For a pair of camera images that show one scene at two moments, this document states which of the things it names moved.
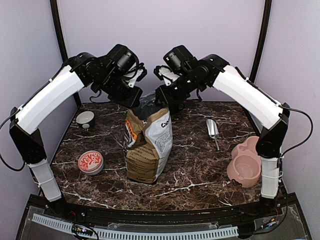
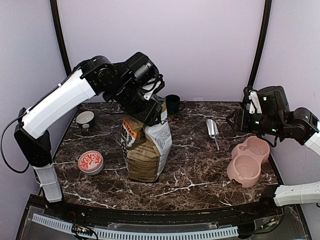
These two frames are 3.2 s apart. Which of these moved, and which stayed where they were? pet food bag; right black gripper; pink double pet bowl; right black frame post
Moved: right black gripper
Stayed: pet food bag; pink double pet bowl; right black frame post
